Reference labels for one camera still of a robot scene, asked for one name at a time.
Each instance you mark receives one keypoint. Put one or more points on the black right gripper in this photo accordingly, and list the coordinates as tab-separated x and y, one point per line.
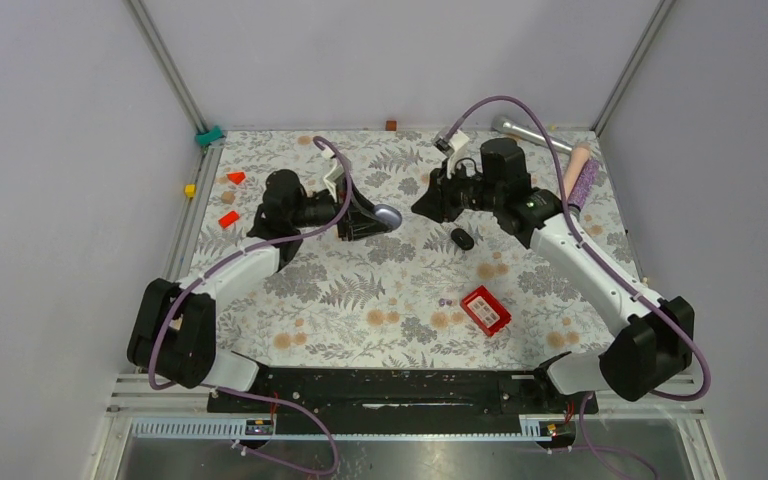
437	203

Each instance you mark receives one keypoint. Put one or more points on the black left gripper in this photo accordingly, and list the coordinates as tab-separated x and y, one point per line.
361	220

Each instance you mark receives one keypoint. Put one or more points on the lavender oval case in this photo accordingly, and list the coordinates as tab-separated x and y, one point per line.
388	216

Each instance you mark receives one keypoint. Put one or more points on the black earbud charging case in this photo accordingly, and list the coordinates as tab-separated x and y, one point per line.
462	239

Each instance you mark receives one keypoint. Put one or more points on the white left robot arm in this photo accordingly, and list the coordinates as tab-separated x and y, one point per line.
175	332

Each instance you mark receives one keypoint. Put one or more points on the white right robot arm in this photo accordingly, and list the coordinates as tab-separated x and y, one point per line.
651	334

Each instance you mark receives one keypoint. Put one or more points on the floral table mat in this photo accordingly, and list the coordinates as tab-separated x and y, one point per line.
375	302

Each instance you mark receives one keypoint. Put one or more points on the silver microphone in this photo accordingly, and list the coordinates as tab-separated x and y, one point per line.
505	125

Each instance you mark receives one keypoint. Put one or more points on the red parts bin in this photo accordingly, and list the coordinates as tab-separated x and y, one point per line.
486	311

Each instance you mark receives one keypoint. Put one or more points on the red rectangular block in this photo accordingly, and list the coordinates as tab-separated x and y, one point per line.
229	219

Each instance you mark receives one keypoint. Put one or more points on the red wedge block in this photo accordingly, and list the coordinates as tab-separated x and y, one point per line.
236	177

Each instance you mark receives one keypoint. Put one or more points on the purple glitter microphone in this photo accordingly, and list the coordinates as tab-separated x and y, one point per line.
582	187

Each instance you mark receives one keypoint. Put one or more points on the pink microphone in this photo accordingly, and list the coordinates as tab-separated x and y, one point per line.
578	157

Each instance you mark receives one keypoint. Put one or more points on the teal arch block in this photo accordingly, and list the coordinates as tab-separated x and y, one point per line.
207	138

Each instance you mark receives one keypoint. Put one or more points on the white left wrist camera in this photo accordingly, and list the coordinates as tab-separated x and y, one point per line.
334	178

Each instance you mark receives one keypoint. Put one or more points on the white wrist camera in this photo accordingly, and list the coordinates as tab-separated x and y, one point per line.
452	147
334	178

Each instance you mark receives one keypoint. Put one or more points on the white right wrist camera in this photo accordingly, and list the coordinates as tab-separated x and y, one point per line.
452	147

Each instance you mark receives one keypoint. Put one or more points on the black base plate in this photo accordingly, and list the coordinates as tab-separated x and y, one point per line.
393	402

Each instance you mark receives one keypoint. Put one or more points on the aluminium frame post right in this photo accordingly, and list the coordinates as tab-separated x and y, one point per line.
636	58

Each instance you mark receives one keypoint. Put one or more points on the aluminium frame post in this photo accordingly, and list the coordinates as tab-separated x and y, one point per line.
159	50
636	58

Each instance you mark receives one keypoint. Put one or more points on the aluminium frame post left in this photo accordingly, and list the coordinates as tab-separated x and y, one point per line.
159	50

